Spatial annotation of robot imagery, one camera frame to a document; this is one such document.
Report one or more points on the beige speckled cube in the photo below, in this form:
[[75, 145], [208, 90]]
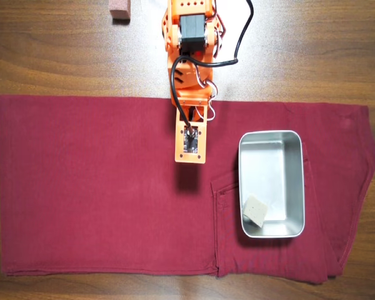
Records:
[[255, 211]]

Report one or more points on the rectangular metal tray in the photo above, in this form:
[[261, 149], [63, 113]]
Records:
[[278, 168]]

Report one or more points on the reddish-brown block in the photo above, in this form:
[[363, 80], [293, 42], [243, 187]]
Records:
[[120, 9]]

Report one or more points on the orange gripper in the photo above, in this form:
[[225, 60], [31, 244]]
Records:
[[192, 114]]

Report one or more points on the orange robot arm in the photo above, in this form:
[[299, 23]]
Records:
[[192, 29]]

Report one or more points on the orange camera mount with board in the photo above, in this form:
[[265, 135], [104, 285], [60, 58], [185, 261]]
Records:
[[179, 147]]

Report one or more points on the dark red cloth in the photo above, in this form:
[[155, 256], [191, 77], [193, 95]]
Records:
[[90, 187]]

